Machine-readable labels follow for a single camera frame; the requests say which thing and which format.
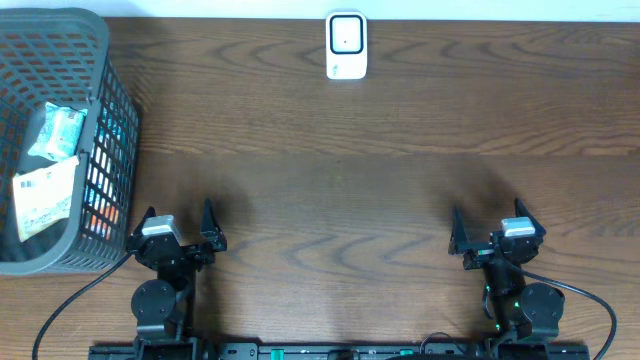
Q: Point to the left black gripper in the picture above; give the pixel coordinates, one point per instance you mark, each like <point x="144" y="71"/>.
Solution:
<point x="211" y="230"/>

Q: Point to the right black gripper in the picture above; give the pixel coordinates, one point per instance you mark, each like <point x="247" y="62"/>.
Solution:
<point x="459" y="245"/>

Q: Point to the orange tissue pack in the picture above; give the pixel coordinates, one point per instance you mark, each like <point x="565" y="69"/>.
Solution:
<point x="104" y="219"/>

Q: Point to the cream snack bag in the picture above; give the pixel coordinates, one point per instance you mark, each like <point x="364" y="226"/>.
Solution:
<point x="43" y="197"/>

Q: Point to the teal snack packet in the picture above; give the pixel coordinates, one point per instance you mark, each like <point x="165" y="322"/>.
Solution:
<point x="58" y="137"/>

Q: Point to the blue mouthwash bottle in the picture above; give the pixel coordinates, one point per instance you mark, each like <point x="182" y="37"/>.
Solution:
<point x="106" y="160"/>

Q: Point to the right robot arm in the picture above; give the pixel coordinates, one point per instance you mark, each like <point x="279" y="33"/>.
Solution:
<point x="528" y="312"/>

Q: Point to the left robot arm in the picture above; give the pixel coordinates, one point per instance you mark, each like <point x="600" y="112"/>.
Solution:
<point x="164" y="306"/>

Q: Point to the white barcode scanner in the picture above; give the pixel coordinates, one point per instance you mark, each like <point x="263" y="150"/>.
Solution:
<point x="346" y="40"/>

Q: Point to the grey plastic mesh basket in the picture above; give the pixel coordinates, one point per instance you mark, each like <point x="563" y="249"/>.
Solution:
<point x="61" y="56"/>

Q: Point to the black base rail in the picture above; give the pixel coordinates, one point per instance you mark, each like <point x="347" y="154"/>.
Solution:
<point x="440" y="349"/>

